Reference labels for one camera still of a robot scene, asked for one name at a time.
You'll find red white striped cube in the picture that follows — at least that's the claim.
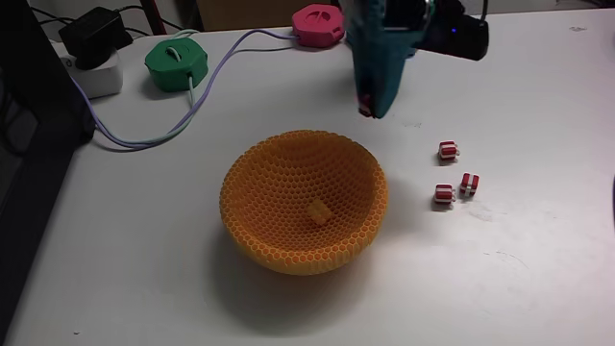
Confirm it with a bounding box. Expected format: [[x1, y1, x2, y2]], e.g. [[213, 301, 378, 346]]
[[437, 139, 461, 162], [458, 172, 480, 197], [432, 183, 456, 207], [357, 92, 375, 119]]

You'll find small yellow honeycomb cube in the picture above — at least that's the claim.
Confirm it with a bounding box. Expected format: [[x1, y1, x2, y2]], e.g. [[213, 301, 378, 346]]
[[307, 199, 332, 227]]

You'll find yellow honeycomb basket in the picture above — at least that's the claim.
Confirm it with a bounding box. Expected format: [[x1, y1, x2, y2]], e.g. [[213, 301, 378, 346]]
[[219, 129, 389, 277]]

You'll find pink hexagonal box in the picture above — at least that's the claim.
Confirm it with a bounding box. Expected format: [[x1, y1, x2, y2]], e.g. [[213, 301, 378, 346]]
[[291, 3, 346, 49]]

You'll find green hexagonal box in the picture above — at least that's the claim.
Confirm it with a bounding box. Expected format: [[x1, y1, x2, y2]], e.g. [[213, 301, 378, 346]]
[[144, 37, 209, 93]]

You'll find dark red rod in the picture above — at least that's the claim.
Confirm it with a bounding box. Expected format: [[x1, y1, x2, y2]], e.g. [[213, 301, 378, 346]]
[[138, 0, 167, 37]]

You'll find white power strip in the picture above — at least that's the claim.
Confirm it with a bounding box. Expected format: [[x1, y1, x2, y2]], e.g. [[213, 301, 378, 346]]
[[50, 40, 124, 100]]

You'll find black power adapter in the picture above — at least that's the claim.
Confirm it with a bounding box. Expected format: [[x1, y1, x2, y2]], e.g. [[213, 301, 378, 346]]
[[58, 6, 135, 71]]

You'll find black monitor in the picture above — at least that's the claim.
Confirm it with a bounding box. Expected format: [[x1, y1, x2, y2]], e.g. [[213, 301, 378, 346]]
[[0, 0, 97, 158]]

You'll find black camera box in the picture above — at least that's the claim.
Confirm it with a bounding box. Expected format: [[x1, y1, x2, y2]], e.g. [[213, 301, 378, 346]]
[[415, 12, 490, 62]]

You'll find purple cable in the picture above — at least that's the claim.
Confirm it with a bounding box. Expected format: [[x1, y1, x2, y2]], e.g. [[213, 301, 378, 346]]
[[71, 28, 297, 151]]

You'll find pale green cable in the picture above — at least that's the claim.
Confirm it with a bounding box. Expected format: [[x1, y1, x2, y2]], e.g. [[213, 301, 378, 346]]
[[98, 28, 201, 148]]

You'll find thin black cable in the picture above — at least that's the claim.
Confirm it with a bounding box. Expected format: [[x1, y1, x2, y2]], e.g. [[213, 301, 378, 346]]
[[28, 3, 76, 26], [114, 4, 156, 37]]

